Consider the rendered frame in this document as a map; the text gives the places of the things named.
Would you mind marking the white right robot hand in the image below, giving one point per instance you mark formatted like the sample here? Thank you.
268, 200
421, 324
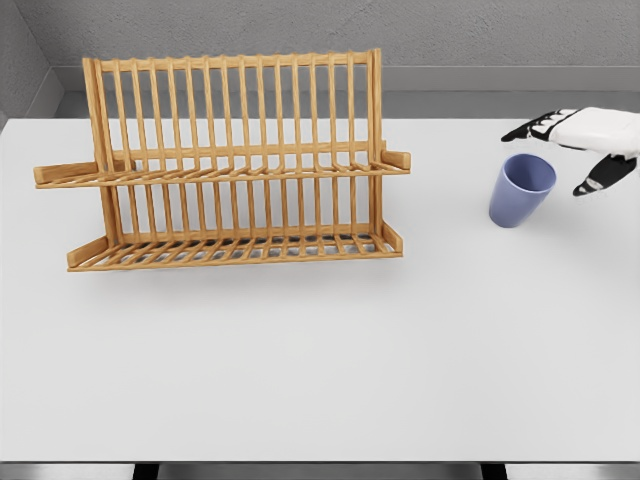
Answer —
595, 130

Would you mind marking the blue plastic cup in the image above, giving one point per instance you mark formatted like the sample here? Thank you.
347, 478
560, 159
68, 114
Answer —
515, 202

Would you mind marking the wooden two-tier dish rack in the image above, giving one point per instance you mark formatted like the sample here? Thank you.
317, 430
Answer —
235, 165

